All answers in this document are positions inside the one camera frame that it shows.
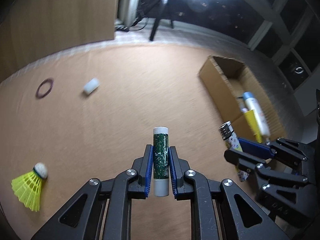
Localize black chair leg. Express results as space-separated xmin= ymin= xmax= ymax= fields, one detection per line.
xmin=149 ymin=0 xmax=174 ymax=41

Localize white lotion bottle blue cap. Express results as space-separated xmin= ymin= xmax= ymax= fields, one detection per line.
xmin=242 ymin=92 xmax=271 ymax=137

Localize cardboard box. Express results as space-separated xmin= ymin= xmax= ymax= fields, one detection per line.
xmin=199 ymin=55 xmax=287 ymax=145

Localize yellow plastic shuttlecock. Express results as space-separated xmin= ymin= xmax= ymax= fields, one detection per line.
xmin=11 ymin=162 xmax=48 ymax=212

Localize green lip balm tube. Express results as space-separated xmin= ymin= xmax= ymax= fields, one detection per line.
xmin=153 ymin=127 xmax=170 ymax=197

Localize bundle of black cables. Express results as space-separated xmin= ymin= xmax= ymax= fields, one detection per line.
xmin=135 ymin=12 xmax=150 ymax=30

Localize yellow and grey card package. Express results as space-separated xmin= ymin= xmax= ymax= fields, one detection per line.
xmin=244 ymin=109 xmax=263 ymax=143

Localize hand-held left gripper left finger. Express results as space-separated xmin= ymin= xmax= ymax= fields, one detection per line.
xmin=31 ymin=144 xmax=153 ymax=240

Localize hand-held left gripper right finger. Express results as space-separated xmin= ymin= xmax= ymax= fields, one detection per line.
xmin=169 ymin=146 xmax=290 ymax=240

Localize brown rubber bands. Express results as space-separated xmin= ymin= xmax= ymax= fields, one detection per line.
xmin=35 ymin=78 xmax=54 ymax=99

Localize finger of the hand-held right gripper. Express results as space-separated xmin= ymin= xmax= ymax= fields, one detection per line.
xmin=236 ymin=137 xmax=308 ymax=161
xmin=224 ymin=149 xmax=308 ymax=183

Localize patterned small cylinder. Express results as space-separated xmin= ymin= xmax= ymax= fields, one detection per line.
xmin=219 ymin=121 xmax=248 ymax=182

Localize light laminate wooden board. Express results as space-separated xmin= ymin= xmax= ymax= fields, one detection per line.
xmin=0 ymin=0 xmax=123 ymax=80

